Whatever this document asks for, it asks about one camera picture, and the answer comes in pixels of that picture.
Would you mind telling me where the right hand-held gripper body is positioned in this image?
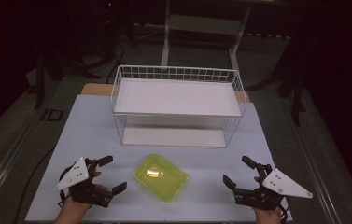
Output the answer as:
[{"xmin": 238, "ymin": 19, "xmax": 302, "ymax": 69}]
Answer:
[{"xmin": 232, "ymin": 163, "xmax": 314, "ymax": 211}]

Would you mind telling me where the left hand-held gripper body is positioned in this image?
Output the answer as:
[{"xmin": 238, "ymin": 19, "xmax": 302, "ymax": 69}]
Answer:
[{"xmin": 54, "ymin": 157, "xmax": 114, "ymax": 209}]

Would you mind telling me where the person's left hand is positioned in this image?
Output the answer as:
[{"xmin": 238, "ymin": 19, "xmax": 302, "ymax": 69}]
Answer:
[{"xmin": 62, "ymin": 171, "xmax": 109, "ymax": 215}]

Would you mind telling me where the person's right hand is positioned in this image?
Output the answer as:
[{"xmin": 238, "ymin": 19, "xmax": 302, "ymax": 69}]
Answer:
[{"xmin": 252, "ymin": 175, "xmax": 282, "ymax": 219}]

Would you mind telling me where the pale blue table mat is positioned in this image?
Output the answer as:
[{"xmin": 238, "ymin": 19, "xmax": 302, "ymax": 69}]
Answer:
[{"xmin": 24, "ymin": 94, "xmax": 293, "ymax": 223}]

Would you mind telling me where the yellow-green plastic tray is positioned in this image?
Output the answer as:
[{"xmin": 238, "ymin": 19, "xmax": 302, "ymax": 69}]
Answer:
[{"xmin": 133, "ymin": 152, "xmax": 190, "ymax": 203}]

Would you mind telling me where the floor socket plate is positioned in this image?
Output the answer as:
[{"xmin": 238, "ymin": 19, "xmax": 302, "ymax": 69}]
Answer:
[{"xmin": 40, "ymin": 108, "xmax": 64, "ymax": 122}]

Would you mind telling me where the dark metal stand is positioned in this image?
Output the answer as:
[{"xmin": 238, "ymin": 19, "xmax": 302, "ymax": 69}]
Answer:
[
  {"xmin": 275, "ymin": 59, "xmax": 309, "ymax": 127},
  {"xmin": 33, "ymin": 50, "xmax": 47, "ymax": 110}
]

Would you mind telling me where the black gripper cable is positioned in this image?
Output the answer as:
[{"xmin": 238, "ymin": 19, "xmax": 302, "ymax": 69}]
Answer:
[
  {"xmin": 277, "ymin": 195, "xmax": 291, "ymax": 224},
  {"xmin": 57, "ymin": 166, "xmax": 73, "ymax": 209}
]

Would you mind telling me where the metal floor rail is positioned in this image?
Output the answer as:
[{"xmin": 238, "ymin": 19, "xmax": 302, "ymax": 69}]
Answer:
[
  {"xmin": 0, "ymin": 117, "xmax": 38, "ymax": 214},
  {"xmin": 289, "ymin": 99, "xmax": 344, "ymax": 224}
]

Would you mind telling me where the black floor cable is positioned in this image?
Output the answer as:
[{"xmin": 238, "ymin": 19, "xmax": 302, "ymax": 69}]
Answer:
[{"xmin": 13, "ymin": 146, "xmax": 56, "ymax": 224}]

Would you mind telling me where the white wire shelf rack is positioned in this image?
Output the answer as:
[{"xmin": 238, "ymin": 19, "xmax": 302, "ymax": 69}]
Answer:
[{"xmin": 110, "ymin": 64, "xmax": 248, "ymax": 149}]

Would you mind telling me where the black cable bundle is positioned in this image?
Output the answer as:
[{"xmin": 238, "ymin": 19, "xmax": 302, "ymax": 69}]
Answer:
[{"xmin": 95, "ymin": 3, "xmax": 126, "ymax": 85}]

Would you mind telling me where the white metal frame stand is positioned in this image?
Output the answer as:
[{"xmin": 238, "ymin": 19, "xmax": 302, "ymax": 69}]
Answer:
[{"xmin": 160, "ymin": 0, "xmax": 252, "ymax": 73}]

